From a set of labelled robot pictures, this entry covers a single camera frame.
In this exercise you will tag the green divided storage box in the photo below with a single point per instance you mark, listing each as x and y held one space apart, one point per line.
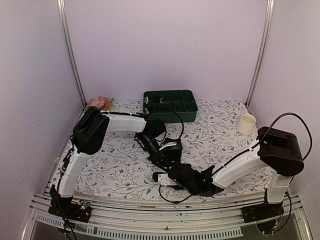
179 106

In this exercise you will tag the aluminium frame post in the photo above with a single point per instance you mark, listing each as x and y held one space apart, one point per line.
261 51
62 12

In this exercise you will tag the front aluminium rail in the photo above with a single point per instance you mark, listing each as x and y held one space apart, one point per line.
197 219

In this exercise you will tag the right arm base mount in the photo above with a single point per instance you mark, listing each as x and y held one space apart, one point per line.
261 211

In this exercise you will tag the left aluminium frame post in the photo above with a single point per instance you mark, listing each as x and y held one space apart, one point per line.
62 12

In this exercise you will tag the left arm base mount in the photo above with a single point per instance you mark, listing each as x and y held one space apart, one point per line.
71 211

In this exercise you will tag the pink patterned ball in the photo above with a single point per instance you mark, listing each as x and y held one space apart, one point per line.
98 102

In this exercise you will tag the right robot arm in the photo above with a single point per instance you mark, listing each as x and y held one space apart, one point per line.
273 148

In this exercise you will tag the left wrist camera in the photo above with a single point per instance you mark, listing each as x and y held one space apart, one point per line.
171 146

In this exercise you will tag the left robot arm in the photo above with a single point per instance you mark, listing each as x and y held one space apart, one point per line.
88 136

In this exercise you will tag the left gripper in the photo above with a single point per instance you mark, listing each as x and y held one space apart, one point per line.
156 158

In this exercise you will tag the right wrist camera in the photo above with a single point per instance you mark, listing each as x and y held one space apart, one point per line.
163 179

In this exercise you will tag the cream cup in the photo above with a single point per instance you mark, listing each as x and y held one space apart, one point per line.
246 124

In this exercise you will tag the right aluminium frame post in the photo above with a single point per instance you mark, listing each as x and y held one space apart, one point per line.
261 51

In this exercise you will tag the black white-banded underwear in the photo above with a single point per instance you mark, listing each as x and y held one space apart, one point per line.
170 139

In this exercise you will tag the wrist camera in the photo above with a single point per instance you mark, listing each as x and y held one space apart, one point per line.
163 179
171 146

